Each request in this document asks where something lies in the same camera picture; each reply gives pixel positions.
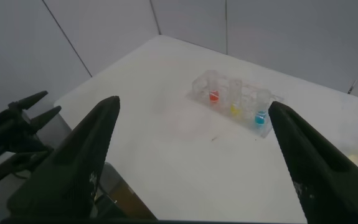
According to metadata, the test tube with red pigment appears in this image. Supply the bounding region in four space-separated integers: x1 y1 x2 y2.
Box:
208 72 222 105

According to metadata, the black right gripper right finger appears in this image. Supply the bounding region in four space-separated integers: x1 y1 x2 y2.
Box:
268 100 358 224

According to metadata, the clear plastic test tube rack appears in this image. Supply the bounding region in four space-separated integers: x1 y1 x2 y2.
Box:
192 70 284 139

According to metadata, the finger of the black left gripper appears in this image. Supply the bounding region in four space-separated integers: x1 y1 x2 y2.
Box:
28 105 62 132
8 90 49 112

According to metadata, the test tube with yellow pigment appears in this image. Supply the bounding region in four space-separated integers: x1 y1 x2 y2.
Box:
228 79 243 118

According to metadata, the test tube with blue pigment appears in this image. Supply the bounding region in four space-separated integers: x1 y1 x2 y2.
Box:
254 89 272 126

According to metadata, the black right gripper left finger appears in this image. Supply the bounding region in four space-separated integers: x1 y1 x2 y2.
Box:
6 95 121 220

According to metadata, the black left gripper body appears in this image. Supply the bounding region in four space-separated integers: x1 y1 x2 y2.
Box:
0 107 54 169

